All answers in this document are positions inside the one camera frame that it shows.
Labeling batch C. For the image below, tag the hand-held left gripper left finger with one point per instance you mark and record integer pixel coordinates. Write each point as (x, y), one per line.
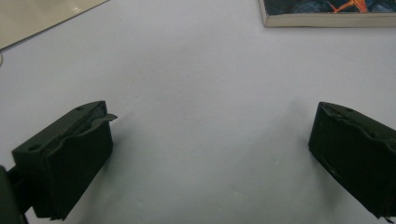
(71, 161)

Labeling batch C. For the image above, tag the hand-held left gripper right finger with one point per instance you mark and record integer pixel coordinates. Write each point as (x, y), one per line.
(358, 149)

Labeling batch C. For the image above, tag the book with dark blue cover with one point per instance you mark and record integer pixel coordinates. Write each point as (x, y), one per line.
(330, 17)

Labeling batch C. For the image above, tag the beige board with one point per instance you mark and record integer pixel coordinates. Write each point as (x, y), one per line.
(34, 18)

